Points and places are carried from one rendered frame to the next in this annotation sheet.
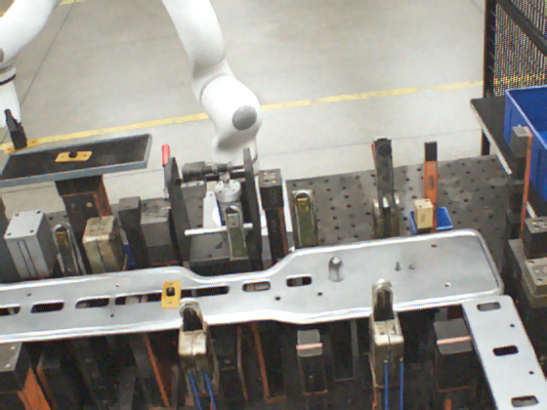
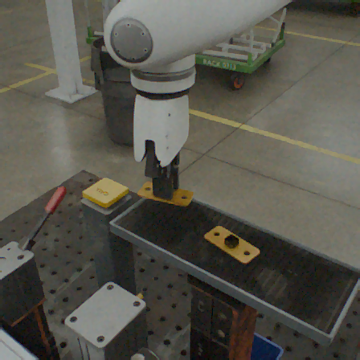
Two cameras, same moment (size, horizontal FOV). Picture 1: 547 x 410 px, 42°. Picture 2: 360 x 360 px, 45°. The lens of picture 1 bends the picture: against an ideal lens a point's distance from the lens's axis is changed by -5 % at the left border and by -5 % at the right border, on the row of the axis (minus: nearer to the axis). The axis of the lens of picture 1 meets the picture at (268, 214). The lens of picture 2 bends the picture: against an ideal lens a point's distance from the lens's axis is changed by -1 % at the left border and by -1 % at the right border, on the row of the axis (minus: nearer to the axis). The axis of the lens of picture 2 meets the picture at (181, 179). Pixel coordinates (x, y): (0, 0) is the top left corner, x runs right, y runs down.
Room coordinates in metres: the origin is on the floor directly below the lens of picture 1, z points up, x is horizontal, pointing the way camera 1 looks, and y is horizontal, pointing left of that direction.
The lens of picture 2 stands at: (1.07, 0.23, 1.62)
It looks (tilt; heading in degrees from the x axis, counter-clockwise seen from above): 34 degrees down; 33
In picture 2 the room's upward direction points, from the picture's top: straight up
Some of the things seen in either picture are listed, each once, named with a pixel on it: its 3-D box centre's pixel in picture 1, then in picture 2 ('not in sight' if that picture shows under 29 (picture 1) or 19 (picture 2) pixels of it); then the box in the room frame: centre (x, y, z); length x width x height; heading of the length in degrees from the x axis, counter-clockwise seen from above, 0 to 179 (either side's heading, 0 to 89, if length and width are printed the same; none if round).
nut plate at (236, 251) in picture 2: (72, 154); (231, 241); (1.53, 0.44, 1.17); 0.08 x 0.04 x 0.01; 78
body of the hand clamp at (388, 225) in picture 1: (386, 265); not in sight; (1.32, -0.25, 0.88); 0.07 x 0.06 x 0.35; 177
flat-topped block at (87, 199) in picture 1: (97, 238); (221, 343); (1.52, 0.43, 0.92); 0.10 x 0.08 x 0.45; 87
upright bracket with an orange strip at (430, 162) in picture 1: (430, 237); not in sight; (1.30, -0.35, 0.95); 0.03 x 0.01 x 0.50; 87
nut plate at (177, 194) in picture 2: (21, 144); (165, 191); (1.52, 0.55, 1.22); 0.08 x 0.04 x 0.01; 103
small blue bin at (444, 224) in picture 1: (430, 231); not in sight; (1.58, -0.43, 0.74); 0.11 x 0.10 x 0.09; 87
